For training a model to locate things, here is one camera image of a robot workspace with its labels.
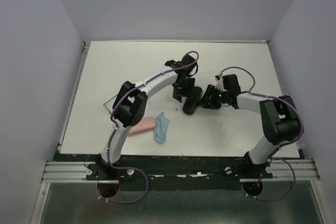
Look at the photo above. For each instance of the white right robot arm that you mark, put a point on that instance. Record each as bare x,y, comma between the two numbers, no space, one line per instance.
279,118

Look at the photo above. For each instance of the thin wire-frame glasses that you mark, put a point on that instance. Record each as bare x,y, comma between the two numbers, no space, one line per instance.
108,104

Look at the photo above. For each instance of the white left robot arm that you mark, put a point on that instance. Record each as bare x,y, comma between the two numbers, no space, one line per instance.
130,104

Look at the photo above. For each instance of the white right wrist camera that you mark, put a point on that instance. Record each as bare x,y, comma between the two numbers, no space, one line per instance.
220,83

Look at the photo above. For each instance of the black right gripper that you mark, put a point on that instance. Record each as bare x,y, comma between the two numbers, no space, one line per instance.
211,104

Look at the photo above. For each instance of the aluminium table frame rail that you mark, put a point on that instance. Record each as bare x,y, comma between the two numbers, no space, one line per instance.
86,46

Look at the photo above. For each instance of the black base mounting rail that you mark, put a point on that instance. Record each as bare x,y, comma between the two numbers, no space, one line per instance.
170,173

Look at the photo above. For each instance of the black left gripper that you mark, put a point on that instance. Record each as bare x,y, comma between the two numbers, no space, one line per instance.
177,94

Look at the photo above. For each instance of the black glasses case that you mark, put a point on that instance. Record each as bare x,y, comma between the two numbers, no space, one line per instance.
191,103

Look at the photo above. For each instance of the pink glasses case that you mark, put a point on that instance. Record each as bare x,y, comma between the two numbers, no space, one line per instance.
146,124

